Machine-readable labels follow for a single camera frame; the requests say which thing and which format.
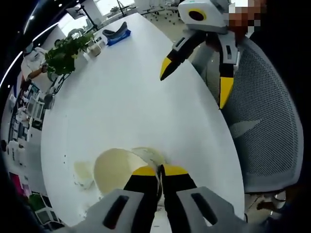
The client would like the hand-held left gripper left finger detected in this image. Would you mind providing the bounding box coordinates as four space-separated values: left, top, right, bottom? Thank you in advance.
65 166 162 233

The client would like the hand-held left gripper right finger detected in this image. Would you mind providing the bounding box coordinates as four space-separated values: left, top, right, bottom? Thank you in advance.
160 164 247 233

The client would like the white printed paper cup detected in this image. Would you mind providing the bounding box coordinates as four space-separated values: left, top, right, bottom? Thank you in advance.
93 146 171 196

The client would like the blue tray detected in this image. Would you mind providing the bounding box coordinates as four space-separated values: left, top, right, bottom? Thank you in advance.
106 29 133 47

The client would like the grey mesh office chair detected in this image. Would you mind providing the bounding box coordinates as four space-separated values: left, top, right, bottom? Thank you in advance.
191 36 305 219

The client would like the black monitor on stand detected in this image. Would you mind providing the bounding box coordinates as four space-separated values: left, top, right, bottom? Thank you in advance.
65 0 101 31

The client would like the green potted plant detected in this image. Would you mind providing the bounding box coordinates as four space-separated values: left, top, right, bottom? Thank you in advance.
45 28 96 82

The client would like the grey device on table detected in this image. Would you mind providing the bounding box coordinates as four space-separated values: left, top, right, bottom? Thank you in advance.
43 94 55 110

